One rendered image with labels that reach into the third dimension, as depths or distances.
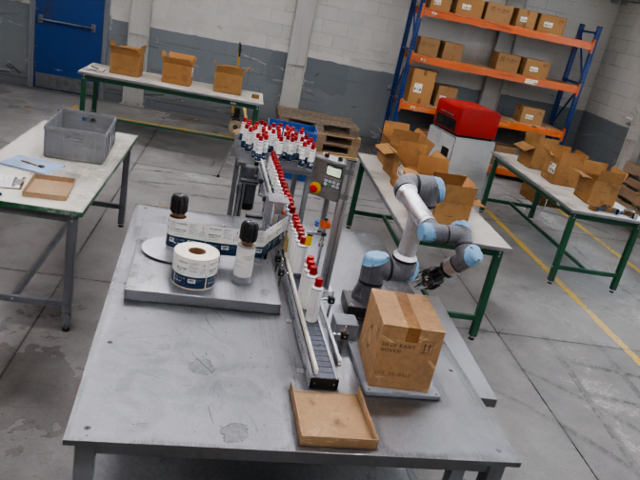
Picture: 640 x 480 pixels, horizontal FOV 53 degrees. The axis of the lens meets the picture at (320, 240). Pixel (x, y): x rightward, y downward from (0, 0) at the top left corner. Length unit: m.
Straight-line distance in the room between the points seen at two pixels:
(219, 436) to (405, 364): 0.76
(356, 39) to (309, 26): 0.78
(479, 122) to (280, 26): 3.65
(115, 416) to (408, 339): 1.05
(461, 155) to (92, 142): 5.03
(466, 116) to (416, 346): 6.05
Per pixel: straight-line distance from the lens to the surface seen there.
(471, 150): 8.45
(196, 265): 2.84
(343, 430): 2.29
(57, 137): 4.72
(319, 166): 3.06
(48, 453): 3.37
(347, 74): 10.60
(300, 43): 10.42
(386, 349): 2.45
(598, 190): 6.85
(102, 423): 2.19
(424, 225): 2.52
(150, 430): 2.17
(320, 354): 2.58
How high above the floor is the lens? 2.19
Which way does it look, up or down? 21 degrees down
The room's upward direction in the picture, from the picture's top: 12 degrees clockwise
